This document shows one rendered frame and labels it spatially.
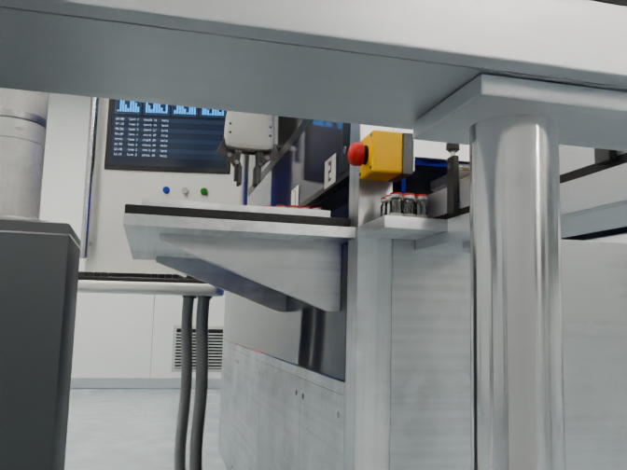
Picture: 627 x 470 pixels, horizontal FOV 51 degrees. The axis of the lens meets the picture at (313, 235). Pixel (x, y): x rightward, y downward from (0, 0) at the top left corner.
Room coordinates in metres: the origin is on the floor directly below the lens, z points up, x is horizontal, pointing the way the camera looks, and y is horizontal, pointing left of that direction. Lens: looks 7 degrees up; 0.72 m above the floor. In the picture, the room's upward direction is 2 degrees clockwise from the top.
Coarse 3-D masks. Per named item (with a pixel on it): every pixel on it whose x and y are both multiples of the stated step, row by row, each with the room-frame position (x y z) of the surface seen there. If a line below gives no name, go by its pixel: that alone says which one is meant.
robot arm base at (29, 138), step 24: (0, 120) 1.08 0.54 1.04; (24, 120) 1.10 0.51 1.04; (0, 144) 1.09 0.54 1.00; (24, 144) 1.11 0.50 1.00; (0, 168) 1.09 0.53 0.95; (24, 168) 1.11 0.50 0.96; (0, 192) 1.09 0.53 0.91; (24, 192) 1.11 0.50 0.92; (0, 216) 1.06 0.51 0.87; (24, 216) 1.11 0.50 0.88
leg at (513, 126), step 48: (480, 96) 0.32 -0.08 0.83; (528, 96) 0.32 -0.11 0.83; (576, 96) 0.33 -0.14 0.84; (624, 96) 0.34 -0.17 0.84; (480, 144) 0.36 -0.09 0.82; (528, 144) 0.35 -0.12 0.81; (480, 192) 0.36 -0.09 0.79; (528, 192) 0.35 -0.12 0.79; (480, 240) 0.36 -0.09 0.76; (528, 240) 0.35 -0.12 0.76; (480, 288) 0.36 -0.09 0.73; (528, 288) 0.35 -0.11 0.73; (480, 336) 0.36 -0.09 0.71; (528, 336) 0.35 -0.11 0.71; (480, 384) 0.36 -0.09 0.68; (528, 384) 0.35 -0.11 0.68; (480, 432) 0.36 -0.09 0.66; (528, 432) 0.35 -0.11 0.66
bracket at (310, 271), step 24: (168, 240) 1.17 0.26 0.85; (192, 240) 1.18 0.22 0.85; (216, 240) 1.19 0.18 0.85; (240, 240) 1.20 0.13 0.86; (264, 240) 1.21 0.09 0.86; (216, 264) 1.20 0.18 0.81; (240, 264) 1.20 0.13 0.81; (264, 264) 1.21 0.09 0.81; (288, 264) 1.22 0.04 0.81; (312, 264) 1.23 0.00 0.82; (336, 264) 1.24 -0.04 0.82; (288, 288) 1.22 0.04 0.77; (312, 288) 1.23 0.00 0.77; (336, 288) 1.24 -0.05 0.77
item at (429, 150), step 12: (312, 120) 1.51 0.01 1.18; (300, 132) 1.62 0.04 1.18; (408, 132) 1.17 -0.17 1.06; (288, 144) 1.77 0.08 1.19; (420, 144) 1.18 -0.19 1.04; (432, 144) 1.18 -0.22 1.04; (444, 144) 1.19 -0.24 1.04; (420, 156) 1.18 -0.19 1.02; (432, 156) 1.18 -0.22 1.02; (444, 156) 1.19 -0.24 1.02; (468, 156) 1.20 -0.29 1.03; (336, 180) 1.29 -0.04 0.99; (348, 180) 1.25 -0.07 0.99; (324, 192) 1.39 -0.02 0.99; (300, 204) 1.60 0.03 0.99; (312, 204) 1.54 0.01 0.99; (624, 228) 1.88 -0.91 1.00; (588, 240) 2.06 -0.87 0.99
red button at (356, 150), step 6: (354, 144) 1.07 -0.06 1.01; (360, 144) 1.07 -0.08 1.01; (348, 150) 1.09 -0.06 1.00; (354, 150) 1.07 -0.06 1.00; (360, 150) 1.07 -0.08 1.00; (348, 156) 1.09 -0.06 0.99; (354, 156) 1.07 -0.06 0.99; (360, 156) 1.07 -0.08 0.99; (354, 162) 1.08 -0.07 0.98; (360, 162) 1.08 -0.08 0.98
